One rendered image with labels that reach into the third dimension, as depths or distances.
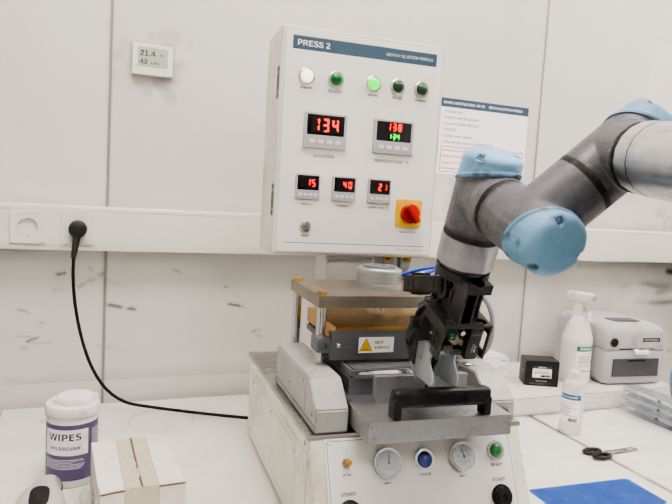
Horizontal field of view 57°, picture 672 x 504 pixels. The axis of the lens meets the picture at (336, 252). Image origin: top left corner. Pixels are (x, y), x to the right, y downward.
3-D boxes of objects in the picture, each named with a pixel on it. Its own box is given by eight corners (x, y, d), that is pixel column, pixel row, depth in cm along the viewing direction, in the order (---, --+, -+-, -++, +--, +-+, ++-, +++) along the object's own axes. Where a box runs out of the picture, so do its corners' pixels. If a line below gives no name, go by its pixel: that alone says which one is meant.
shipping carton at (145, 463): (90, 493, 103) (91, 440, 102) (169, 484, 108) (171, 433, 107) (89, 556, 86) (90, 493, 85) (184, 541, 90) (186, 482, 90)
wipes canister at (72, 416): (45, 470, 110) (47, 388, 109) (98, 465, 113) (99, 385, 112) (41, 492, 102) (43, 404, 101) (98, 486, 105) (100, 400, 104)
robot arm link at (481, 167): (486, 161, 70) (451, 140, 77) (462, 250, 74) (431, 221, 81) (544, 166, 72) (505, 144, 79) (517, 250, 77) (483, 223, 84)
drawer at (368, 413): (307, 383, 110) (310, 340, 109) (420, 378, 117) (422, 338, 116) (367, 451, 82) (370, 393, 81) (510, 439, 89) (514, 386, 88)
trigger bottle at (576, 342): (551, 378, 172) (559, 289, 170) (569, 375, 177) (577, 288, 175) (579, 387, 165) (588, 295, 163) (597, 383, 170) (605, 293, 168)
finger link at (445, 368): (437, 410, 87) (453, 356, 83) (421, 384, 92) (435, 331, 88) (457, 409, 88) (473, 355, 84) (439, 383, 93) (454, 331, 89)
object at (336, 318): (306, 328, 114) (309, 277, 113) (415, 327, 121) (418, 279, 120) (335, 352, 98) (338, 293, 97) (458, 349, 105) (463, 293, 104)
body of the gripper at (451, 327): (432, 364, 80) (454, 283, 76) (407, 328, 88) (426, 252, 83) (483, 363, 83) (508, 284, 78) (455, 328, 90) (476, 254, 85)
